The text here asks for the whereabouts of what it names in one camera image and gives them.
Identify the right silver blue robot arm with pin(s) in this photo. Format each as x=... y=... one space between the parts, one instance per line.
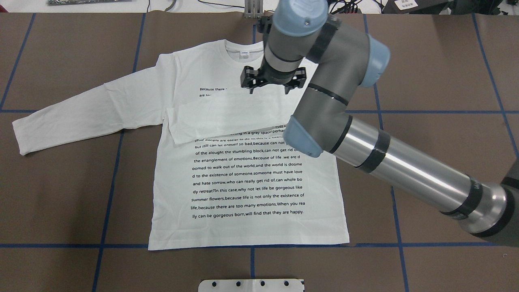
x=419 y=110

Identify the aluminium frame post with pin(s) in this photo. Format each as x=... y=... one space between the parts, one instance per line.
x=253 y=9

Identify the white long-sleeve printed shirt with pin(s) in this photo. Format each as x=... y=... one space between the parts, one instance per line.
x=224 y=176

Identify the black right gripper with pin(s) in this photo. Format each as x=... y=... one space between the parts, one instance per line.
x=272 y=77

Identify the white central mounting column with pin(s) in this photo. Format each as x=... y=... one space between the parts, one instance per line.
x=252 y=285

